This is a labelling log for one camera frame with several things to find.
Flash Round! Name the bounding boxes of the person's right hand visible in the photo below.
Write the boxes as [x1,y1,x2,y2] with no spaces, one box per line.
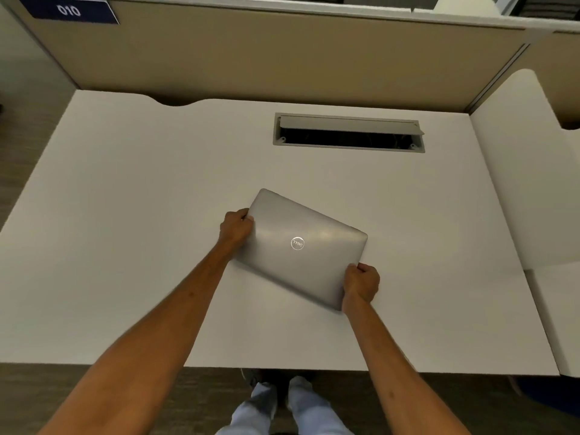
[341,263,380,314]

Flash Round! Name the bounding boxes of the person's left hand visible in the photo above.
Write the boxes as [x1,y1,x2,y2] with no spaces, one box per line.
[219,208,254,250]

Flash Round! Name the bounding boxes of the silver laptop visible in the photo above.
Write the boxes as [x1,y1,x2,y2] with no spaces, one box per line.
[230,188,369,311]

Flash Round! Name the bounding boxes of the person's right forearm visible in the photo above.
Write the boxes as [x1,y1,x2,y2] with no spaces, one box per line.
[342,300,472,435]

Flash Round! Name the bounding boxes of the person's left forearm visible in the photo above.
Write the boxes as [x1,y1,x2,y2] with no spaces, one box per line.
[38,240,237,435]

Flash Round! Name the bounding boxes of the person's dark shoes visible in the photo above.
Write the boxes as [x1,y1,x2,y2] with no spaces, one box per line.
[241,369,318,408]

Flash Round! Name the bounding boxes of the person's light trouser legs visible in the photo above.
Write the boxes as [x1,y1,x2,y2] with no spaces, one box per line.
[215,376,354,435]

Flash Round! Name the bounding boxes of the beige desk partition panel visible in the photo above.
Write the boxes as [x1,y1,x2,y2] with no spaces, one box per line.
[0,0,580,114]

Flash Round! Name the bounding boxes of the white adjoining desk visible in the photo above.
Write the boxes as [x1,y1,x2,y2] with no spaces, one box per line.
[470,69,580,379]

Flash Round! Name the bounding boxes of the blue desk number sign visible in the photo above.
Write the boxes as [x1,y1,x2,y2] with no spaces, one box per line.
[16,0,120,25]

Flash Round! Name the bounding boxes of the grey desk cable hatch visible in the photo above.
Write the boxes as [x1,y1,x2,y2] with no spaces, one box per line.
[273,112,426,154]

